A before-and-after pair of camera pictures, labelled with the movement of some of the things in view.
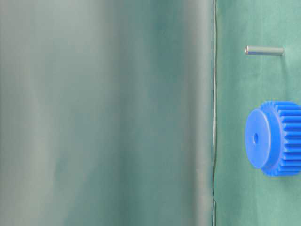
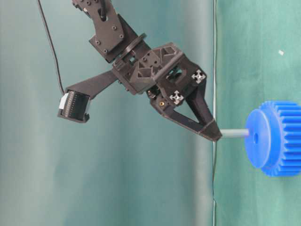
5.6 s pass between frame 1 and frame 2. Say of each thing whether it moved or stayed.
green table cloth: stayed
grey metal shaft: moved
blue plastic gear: stayed
